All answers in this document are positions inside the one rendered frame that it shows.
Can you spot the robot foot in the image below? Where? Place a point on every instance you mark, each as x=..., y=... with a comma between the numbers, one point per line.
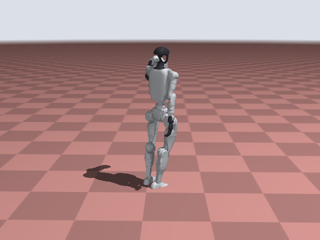
x=147, y=181
x=154, y=185

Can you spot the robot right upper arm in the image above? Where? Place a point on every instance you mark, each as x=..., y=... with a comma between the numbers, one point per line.
x=173, y=77

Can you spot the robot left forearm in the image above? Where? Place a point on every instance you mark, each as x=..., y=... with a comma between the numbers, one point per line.
x=155, y=59

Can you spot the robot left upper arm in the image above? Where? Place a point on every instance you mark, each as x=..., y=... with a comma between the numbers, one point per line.
x=148, y=67

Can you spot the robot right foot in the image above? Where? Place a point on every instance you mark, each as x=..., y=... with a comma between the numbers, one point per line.
x=154, y=185

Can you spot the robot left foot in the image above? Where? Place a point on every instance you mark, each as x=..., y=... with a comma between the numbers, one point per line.
x=147, y=181

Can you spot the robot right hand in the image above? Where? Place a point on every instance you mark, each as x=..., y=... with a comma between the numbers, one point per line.
x=170, y=127

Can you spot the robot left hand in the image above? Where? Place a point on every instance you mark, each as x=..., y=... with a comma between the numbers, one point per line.
x=149, y=64

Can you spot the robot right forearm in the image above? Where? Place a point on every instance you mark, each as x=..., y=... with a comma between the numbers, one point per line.
x=171, y=106

